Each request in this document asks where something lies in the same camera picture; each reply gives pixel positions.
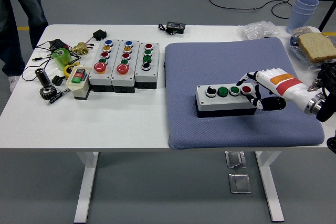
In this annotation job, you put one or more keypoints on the clear bag with bread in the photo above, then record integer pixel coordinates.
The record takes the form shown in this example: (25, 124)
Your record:
(296, 47)

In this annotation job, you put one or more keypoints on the black servo motor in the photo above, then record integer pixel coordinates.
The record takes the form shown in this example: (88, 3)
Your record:
(99, 34)

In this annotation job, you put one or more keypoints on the five-button box red mushroom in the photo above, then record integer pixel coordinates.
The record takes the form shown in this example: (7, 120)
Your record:
(132, 61)

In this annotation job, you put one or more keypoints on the black metal cylinder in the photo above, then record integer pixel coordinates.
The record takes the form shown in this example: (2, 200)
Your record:
(43, 78)

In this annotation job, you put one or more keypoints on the white bread slice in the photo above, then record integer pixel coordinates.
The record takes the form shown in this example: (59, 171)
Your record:
(319, 47)

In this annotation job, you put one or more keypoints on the yellow tape roll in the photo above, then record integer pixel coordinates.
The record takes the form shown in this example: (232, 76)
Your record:
(67, 72)

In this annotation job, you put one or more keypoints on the green translucent tape roll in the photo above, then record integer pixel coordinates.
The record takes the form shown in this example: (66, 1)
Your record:
(63, 60)

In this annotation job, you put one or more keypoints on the white table leg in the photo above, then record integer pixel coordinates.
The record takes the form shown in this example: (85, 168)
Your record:
(270, 187)
(86, 187)

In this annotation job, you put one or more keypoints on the open metal floor socket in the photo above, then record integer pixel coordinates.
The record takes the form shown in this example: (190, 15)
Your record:
(235, 159)

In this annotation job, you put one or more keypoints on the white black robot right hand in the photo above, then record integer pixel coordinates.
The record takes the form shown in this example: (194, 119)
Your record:
(283, 85)

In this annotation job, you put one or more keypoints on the small black finned heatsink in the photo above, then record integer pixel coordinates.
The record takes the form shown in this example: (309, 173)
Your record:
(57, 80)

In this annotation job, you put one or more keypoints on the grey four-control button box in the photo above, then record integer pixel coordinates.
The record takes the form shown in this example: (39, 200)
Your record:
(155, 61)
(223, 103)

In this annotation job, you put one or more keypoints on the black steel gear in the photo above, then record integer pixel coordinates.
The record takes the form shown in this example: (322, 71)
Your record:
(48, 93)

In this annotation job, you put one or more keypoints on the cream switch box green red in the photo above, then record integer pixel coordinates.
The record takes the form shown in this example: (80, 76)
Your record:
(80, 87)

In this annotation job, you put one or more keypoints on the person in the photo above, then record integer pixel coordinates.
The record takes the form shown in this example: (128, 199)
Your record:
(15, 24)

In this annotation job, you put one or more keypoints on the black power adapter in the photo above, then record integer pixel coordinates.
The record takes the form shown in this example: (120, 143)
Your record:
(58, 43)

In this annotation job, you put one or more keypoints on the blue-grey quilted mat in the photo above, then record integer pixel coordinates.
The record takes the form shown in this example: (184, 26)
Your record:
(210, 64)

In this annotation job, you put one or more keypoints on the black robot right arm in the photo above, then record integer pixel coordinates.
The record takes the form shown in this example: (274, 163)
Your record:
(326, 106)

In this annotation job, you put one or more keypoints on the clear crinkled plastic bag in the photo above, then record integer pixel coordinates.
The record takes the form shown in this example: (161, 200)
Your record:
(258, 30)

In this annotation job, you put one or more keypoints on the black metal rod tool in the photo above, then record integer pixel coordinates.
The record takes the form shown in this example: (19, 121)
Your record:
(58, 96)

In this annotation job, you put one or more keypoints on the five-button box yellow-ringed mushroom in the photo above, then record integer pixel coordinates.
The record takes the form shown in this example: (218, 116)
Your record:
(97, 78)

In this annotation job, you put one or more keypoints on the light blue plastic cup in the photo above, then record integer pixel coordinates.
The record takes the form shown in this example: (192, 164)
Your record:
(298, 22)
(307, 0)
(304, 9)

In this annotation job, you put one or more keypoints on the brass valve fitting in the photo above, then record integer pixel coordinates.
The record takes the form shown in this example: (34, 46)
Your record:
(80, 48)

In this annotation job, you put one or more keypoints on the closed metal floor socket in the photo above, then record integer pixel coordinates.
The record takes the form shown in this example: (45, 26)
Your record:
(239, 184)

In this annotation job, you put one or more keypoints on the black digital meter module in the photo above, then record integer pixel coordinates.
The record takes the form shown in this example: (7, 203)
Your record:
(176, 27)

